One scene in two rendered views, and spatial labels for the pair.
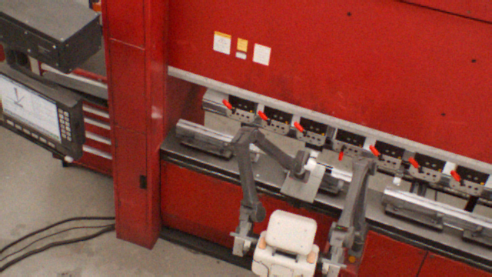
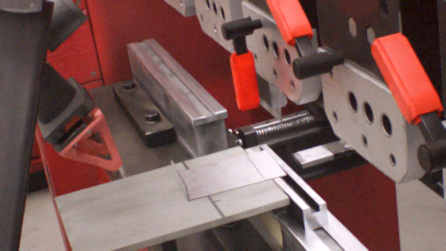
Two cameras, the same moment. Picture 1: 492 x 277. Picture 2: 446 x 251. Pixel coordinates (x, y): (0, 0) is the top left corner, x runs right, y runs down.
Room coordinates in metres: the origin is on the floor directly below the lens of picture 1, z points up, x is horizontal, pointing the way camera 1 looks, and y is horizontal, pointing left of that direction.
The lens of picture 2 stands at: (2.19, -1.25, 1.49)
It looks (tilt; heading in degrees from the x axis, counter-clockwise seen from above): 23 degrees down; 60
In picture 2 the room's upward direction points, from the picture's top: 9 degrees counter-clockwise
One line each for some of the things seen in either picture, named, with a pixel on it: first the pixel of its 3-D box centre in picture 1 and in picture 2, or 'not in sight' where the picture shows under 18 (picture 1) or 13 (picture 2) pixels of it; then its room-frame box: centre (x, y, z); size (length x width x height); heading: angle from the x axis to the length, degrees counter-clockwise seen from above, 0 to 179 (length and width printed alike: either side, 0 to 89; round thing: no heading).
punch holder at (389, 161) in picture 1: (388, 150); (402, 52); (2.65, -0.75, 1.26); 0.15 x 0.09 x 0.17; 75
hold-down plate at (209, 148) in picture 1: (205, 148); (142, 111); (2.85, 0.20, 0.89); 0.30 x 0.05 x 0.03; 75
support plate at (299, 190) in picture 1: (303, 180); (166, 200); (2.61, -0.35, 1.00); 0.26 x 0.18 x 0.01; 165
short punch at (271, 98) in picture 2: (314, 145); (262, 74); (2.75, -0.39, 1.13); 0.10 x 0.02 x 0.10; 75
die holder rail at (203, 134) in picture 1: (217, 140); (174, 95); (2.89, 0.14, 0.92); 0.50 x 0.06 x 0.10; 75
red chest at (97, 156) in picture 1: (100, 106); not in sight; (3.48, 0.97, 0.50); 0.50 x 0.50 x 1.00; 75
